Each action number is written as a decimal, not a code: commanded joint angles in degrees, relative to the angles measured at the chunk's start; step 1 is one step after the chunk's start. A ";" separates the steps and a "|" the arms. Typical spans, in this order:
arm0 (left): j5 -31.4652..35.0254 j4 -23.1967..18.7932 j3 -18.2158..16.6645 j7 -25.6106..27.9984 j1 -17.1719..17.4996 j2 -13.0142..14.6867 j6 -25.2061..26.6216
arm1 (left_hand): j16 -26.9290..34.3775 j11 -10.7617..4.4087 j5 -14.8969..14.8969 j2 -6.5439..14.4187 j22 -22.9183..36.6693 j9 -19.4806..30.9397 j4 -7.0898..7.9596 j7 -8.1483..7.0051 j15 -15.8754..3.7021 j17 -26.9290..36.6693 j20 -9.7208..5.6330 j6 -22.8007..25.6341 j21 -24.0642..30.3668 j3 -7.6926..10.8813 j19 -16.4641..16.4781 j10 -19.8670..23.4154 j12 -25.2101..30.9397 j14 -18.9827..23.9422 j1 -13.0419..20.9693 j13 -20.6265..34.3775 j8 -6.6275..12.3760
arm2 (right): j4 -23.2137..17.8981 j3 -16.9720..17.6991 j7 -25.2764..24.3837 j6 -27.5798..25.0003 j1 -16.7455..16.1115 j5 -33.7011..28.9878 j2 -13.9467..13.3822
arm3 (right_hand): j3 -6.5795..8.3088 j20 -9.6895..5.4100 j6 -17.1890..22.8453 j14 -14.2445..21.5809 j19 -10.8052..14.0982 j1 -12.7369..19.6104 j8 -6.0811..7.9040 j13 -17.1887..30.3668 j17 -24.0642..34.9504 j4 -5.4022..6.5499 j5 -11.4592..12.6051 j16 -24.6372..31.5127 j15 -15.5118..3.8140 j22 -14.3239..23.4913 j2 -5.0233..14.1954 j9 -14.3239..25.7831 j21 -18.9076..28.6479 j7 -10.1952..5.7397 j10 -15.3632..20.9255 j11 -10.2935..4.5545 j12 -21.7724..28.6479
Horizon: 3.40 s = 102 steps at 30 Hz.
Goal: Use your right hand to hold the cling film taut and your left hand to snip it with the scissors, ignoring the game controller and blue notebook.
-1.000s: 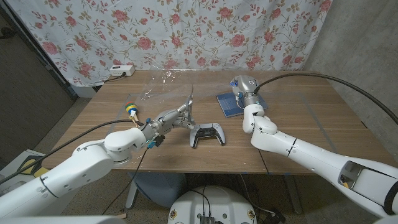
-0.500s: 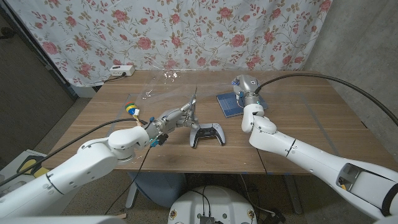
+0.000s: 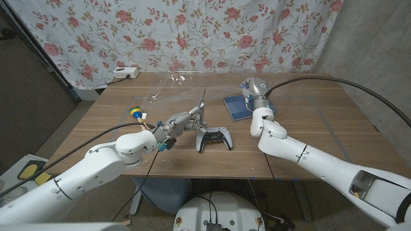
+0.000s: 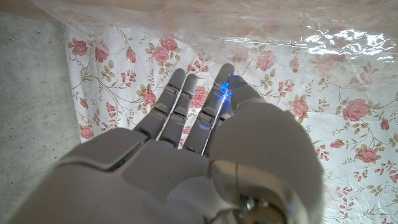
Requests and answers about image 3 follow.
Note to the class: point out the white power strip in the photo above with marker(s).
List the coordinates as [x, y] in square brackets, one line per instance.
[126, 72]

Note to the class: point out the white black game controller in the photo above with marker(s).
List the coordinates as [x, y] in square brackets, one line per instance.
[215, 138]

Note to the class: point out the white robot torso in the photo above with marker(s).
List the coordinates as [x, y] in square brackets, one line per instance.
[224, 211]

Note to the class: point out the colourful striped wooden maraca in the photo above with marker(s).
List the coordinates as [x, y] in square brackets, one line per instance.
[136, 112]

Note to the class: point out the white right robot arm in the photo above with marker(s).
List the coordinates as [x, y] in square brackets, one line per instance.
[327, 157]

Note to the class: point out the clear cling film sheet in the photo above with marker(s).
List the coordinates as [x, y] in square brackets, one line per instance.
[186, 90]

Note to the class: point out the white sneaker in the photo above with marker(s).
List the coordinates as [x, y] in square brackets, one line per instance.
[13, 192]

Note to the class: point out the white table leg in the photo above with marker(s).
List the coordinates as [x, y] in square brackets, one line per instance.
[136, 200]

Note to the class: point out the grey blue round stool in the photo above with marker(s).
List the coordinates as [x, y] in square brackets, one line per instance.
[163, 192]

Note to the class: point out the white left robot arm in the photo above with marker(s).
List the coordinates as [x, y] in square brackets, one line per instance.
[80, 183]

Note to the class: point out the white mat yellow footprints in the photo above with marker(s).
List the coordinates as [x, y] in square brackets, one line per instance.
[25, 170]

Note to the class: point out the black door frame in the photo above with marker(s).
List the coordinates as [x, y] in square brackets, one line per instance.
[41, 61]

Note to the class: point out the floral print backdrop cloth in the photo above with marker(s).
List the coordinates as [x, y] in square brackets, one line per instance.
[192, 32]

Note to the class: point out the grey table leg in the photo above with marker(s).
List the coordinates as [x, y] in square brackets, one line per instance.
[302, 199]

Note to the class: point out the blue notebook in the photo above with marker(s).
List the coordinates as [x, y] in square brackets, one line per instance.
[237, 109]

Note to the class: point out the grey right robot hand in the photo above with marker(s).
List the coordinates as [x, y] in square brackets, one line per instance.
[255, 91]

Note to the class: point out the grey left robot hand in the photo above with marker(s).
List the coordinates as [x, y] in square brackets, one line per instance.
[180, 123]

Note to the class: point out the black floor power adapter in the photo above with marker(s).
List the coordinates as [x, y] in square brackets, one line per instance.
[284, 224]

